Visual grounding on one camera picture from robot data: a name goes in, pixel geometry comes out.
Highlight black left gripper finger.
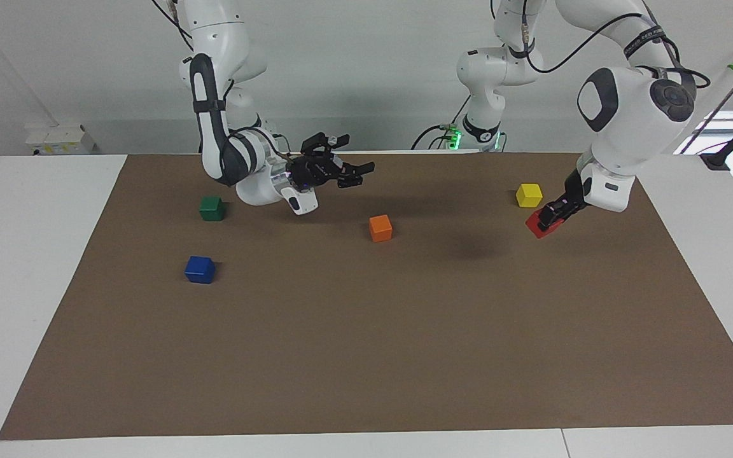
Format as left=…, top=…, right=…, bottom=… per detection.
left=538, top=198, right=574, bottom=225
left=541, top=205, right=587, bottom=231

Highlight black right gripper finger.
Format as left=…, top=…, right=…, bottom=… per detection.
left=337, top=162, right=376, bottom=190
left=301, top=132, right=351, bottom=155

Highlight red cube block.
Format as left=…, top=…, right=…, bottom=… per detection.
left=525, top=209, right=562, bottom=240

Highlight yellow cube block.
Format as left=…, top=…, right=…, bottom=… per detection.
left=515, top=183, right=544, bottom=209

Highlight orange cube block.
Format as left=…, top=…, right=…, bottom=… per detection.
left=368, top=214, right=394, bottom=243

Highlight green cube block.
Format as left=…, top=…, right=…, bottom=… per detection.
left=199, top=196, right=226, bottom=222

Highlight blue cube block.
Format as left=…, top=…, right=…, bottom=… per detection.
left=184, top=256, right=217, bottom=285

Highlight brown table mat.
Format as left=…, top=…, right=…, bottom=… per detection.
left=0, top=151, right=733, bottom=441

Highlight white power socket boxes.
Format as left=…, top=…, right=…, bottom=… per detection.
left=24, top=123, right=96, bottom=156

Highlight black arm base cable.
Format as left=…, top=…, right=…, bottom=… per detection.
left=410, top=94, right=470, bottom=152

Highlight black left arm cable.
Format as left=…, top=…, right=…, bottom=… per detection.
left=519, top=0, right=712, bottom=90

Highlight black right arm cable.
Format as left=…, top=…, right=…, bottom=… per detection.
left=150, top=0, right=197, bottom=53

